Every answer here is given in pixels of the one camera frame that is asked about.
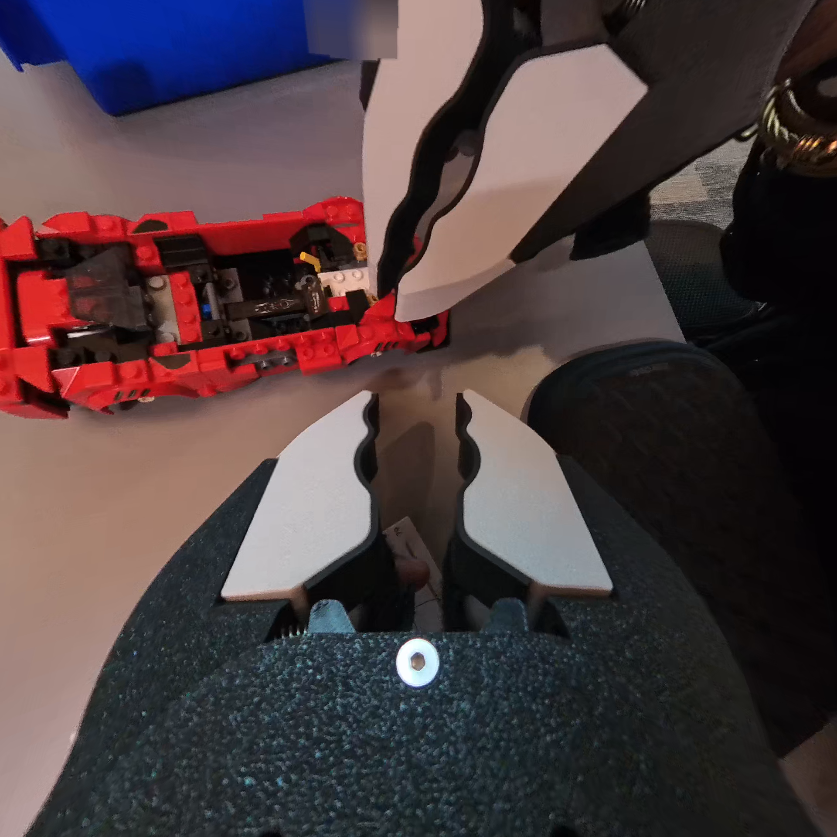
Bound black textured chair armrest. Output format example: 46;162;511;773
526;339;837;761

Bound black mesh chair seat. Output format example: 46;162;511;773
644;219;767;342

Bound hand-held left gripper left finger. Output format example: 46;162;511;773
220;390;381;604

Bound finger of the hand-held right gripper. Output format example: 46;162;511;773
361;0;486;296
391;42;650;324

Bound person's right hand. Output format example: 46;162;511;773
777;0;837;87

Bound gold chain bracelet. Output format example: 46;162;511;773
744;77;837;179

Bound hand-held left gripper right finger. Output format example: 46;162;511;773
455;390;616;599

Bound red brick toy car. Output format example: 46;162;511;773
0;196;451;420

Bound toy car instruction booklet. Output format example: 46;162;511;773
382;516;447;633

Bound large blue plastic bin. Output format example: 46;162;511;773
0;0;370;118

